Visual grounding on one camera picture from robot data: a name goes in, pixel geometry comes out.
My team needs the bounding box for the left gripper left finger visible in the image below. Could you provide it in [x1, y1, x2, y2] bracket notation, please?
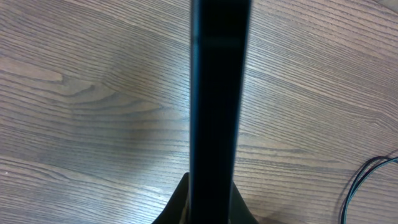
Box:
[152, 172, 189, 224]

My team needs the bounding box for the black USB charging cable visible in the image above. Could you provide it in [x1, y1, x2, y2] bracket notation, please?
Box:
[340, 156, 398, 224]

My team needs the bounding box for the blue Galaxy smartphone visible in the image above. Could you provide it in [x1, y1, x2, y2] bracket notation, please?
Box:
[189, 0, 252, 223]

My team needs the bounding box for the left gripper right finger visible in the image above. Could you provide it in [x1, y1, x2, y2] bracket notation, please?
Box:
[229, 183, 258, 224]

